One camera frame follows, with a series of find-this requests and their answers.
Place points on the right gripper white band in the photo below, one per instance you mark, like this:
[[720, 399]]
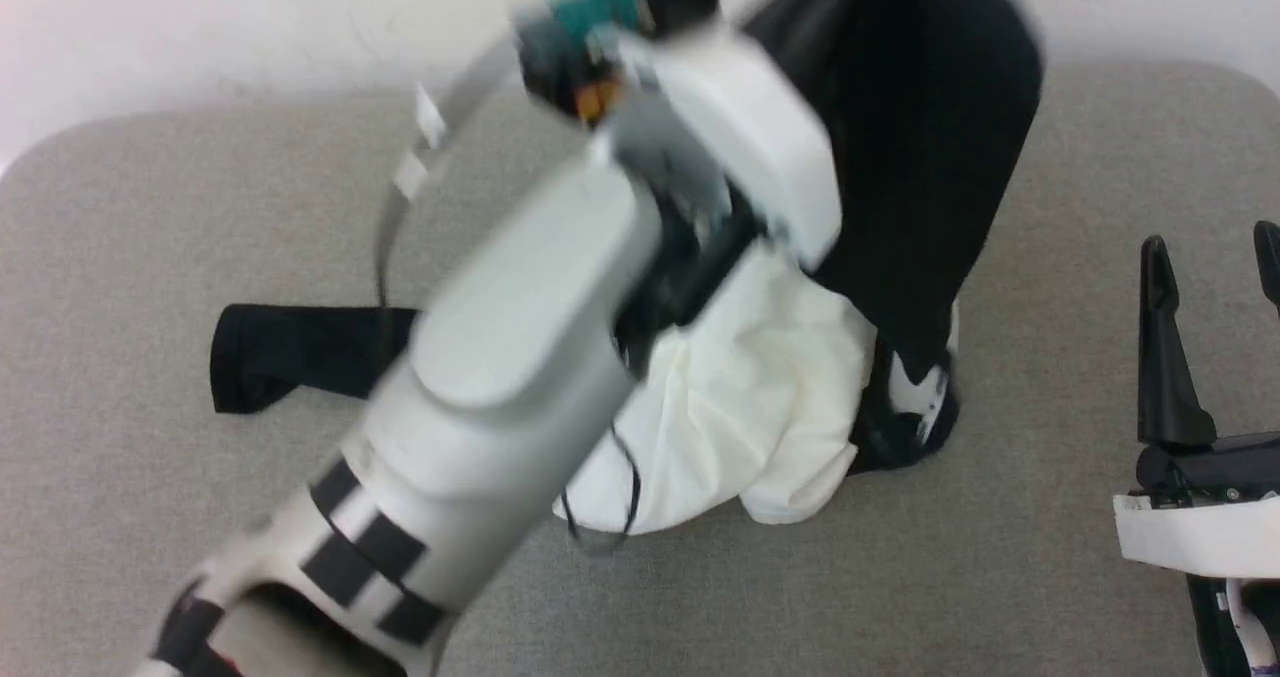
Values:
[[1200, 532]]

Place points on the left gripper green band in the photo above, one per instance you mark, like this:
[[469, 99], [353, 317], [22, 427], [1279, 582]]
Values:
[[590, 17]]

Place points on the black and white shirt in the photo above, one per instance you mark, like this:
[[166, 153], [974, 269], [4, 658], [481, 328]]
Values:
[[930, 157]]

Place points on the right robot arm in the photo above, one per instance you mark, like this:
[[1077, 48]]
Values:
[[1215, 627]]

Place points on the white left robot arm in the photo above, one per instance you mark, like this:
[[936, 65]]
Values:
[[520, 357]]

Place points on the beige woven cloth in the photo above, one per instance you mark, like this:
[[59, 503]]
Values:
[[150, 207]]

